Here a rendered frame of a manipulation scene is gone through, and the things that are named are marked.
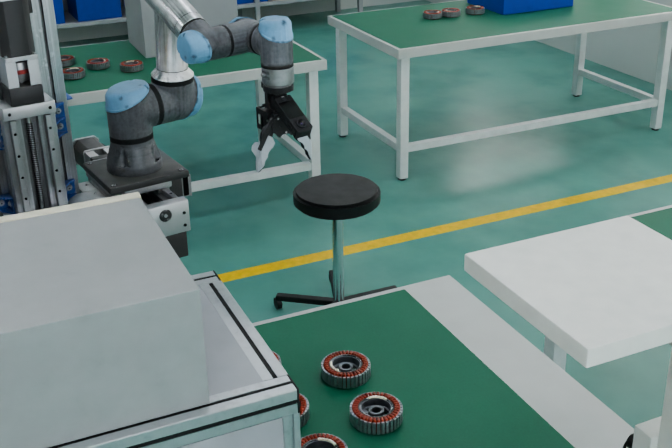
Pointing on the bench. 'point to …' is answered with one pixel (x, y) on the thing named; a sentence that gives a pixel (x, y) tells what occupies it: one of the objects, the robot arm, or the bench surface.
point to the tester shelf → (209, 419)
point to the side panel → (291, 431)
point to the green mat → (405, 378)
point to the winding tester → (94, 323)
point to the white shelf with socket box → (591, 296)
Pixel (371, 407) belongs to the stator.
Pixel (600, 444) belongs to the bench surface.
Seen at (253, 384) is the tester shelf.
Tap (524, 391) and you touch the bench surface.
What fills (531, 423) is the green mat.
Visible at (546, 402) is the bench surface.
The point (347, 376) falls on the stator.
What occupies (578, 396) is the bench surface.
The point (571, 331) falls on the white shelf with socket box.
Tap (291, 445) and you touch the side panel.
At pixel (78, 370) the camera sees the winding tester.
